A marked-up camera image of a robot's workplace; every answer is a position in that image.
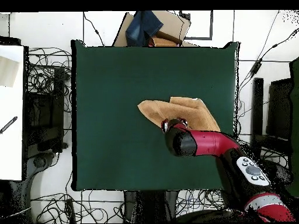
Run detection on orange terry towel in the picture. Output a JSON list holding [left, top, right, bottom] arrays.
[[137, 96, 221, 132]]

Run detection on black flat panel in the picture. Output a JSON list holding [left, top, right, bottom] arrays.
[[265, 78, 294, 142]]

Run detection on black upright bar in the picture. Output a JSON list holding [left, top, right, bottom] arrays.
[[251, 77, 265, 160]]

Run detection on dark green table cloth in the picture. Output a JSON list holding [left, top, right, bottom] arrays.
[[71, 39, 240, 191]]

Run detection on orange cloth in box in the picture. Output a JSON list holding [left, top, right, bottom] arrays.
[[148, 36, 180, 48]]

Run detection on dark brown cloth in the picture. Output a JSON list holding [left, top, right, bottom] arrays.
[[152, 30, 183, 46]]

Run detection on brown cardboard box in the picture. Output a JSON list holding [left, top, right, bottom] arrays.
[[112, 10, 199, 48]]

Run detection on blue denim jeans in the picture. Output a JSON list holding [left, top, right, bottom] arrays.
[[125, 10, 164, 47]]

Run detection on dark green draped cloth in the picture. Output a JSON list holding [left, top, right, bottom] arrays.
[[286, 56, 299, 198]]

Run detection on grey chair base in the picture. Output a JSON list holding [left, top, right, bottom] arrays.
[[263, 159, 294, 187]]

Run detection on black equipment rack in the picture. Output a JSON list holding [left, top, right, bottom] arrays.
[[24, 66, 67, 159]]

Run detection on black power strip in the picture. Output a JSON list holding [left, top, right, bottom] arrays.
[[64, 197, 77, 224]]

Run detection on white side table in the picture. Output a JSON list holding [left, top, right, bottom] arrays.
[[0, 44, 25, 181]]

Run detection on black striped stick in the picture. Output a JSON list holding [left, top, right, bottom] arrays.
[[0, 115, 19, 135]]

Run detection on beige box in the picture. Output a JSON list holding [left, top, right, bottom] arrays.
[[0, 55, 20, 88]]

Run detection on black low box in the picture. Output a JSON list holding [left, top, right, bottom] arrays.
[[0, 35, 22, 46]]

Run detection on tangle of black cables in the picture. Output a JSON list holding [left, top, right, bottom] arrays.
[[176, 189, 225, 211], [30, 190, 124, 223], [26, 46, 73, 113]]

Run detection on black rectangular floor frame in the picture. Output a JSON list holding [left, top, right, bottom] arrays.
[[179, 10, 214, 41]]

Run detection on black cable with adapter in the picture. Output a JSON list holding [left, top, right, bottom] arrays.
[[237, 27, 299, 99]]

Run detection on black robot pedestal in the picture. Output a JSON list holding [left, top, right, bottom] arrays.
[[123, 190, 179, 223]]

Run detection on black floor cable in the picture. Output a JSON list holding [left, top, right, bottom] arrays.
[[82, 11, 105, 47]]

